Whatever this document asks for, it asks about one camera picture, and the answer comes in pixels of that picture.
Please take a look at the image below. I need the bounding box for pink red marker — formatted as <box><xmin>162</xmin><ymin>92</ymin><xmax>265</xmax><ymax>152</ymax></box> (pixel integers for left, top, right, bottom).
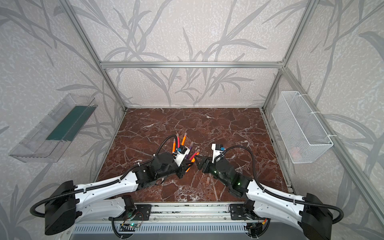
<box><xmin>190</xmin><ymin>149</ymin><xmax>200</xmax><ymax>161</ymax></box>

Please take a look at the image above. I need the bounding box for orange highlighter marker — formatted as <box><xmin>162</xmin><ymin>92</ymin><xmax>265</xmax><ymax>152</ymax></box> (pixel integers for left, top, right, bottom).
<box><xmin>180</xmin><ymin>133</ymin><xmax>187</xmax><ymax>146</ymax></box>

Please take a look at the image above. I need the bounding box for purple marker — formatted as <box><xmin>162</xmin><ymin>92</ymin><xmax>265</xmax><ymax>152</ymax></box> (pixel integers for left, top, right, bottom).
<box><xmin>186</xmin><ymin>142</ymin><xmax>194</xmax><ymax>160</ymax></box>

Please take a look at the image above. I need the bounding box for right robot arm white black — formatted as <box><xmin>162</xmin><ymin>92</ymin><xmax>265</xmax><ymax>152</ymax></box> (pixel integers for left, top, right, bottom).
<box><xmin>195</xmin><ymin>156</ymin><xmax>344</xmax><ymax>240</ymax></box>

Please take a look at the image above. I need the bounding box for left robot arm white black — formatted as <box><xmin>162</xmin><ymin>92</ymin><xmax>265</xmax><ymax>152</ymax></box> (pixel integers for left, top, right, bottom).
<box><xmin>30</xmin><ymin>152</ymin><xmax>194</xmax><ymax>236</ymax></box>

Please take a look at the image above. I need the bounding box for green circuit board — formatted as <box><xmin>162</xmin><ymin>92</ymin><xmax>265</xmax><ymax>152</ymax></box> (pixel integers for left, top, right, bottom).
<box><xmin>121</xmin><ymin>223</ymin><xmax>142</xmax><ymax>232</ymax></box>

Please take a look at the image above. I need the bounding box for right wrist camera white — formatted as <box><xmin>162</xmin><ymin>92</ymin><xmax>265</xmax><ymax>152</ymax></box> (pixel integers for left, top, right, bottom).
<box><xmin>212</xmin><ymin>144</ymin><xmax>226</xmax><ymax>163</ymax></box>

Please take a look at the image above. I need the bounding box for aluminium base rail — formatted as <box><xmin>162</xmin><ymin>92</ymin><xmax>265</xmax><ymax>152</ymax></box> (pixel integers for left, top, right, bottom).
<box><xmin>71</xmin><ymin>201</ymin><xmax>316</xmax><ymax>235</ymax></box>

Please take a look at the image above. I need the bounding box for white wire mesh basket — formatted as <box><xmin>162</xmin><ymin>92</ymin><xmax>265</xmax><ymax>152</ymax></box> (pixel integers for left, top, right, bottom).
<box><xmin>272</xmin><ymin>91</ymin><xmax>334</xmax><ymax>164</ymax></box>

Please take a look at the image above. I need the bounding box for aluminium frame horizontal bar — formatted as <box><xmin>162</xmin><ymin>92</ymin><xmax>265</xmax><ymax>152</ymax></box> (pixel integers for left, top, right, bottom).
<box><xmin>100</xmin><ymin>62</ymin><xmax>283</xmax><ymax>69</ymax></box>

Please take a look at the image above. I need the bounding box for clear plastic wall bin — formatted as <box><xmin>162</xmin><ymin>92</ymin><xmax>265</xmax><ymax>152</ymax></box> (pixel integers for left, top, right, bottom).
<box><xmin>9</xmin><ymin>94</ymin><xmax>98</xmax><ymax>163</ymax></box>

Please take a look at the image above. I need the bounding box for aluminium frame corner post right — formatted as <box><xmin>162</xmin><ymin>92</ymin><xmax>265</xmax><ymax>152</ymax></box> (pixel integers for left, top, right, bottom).
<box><xmin>262</xmin><ymin>0</ymin><xmax>319</xmax><ymax>112</ymax></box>

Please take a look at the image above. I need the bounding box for aluminium frame corner post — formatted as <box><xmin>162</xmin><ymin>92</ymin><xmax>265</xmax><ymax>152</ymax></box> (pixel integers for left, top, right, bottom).
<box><xmin>59</xmin><ymin>0</ymin><xmax>127</xmax><ymax>112</ymax></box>
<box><xmin>262</xmin><ymin>0</ymin><xmax>319</xmax><ymax>112</ymax></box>

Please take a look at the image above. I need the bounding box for aluminium frame corner post left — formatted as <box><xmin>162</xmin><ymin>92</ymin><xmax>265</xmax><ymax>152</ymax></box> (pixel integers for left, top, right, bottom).
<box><xmin>59</xmin><ymin>0</ymin><xmax>127</xmax><ymax>112</ymax></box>

